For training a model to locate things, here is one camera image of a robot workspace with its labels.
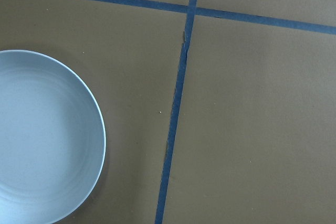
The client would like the blue plate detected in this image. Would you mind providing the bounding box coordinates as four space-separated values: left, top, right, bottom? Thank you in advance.
1 50 106 223

